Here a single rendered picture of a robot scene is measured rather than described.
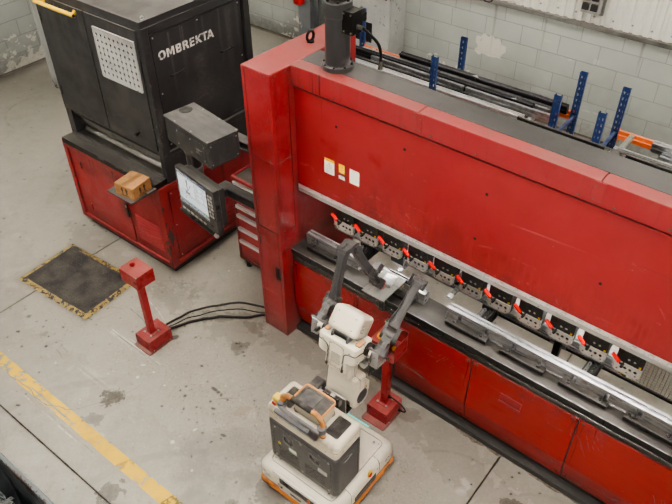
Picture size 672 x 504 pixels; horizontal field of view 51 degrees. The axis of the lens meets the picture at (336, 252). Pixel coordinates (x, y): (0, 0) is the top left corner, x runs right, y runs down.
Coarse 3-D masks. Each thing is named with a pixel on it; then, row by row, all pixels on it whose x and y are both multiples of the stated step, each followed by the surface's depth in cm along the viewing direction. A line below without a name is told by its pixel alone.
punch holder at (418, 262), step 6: (408, 246) 452; (408, 252) 455; (414, 252) 451; (420, 252) 448; (408, 258) 458; (414, 258) 454; (420, 258) 451; (426, 258) 447; (432, 258) 453; (414, 264) 457; (420, 264) 453; (426, 264) 450; (420, 270) 456; (426, 270) 453
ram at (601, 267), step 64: (320, 128) 449; (384, 128) 413; (320, 192) 483; (384, 192) 441; (448, 192) 406; (512, 192) 376; (512, 256) 400; (576, 256) 371; (640, 256) 346; (640, 320) 365
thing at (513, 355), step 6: (504, 348) 441; (504, 354) 439; (510, 354) 437; (516, 354) 437; (516, 360) 435; (522, 360) 433; (528, 360) 433; (528, 366) 431; (534, 366) 430; (540, 366) 430; (540, 372) 427
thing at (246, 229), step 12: (240, 180) 567; (252, 192) 561; (240, 204) 586; (240, 216) 592; (252, 216) 579; (240, 228) 602; (252, 228) 592; (240, 240) 612; (252, 240) 602; (240, 252) 625; (252, 252) 613
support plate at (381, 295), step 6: (384, 270) 483; (384, 276) 478; (396, 282) 474; (402, 282) 474; (366, 288) 469; (372, 288) 469; (378, 288) 469; (384, 288) 469; (390, 288) 469; (396, 288) 469; (372, 294) 465; (378, 294) 465; (384, 294) 465; (390, 294) 465; (384, 300) 461
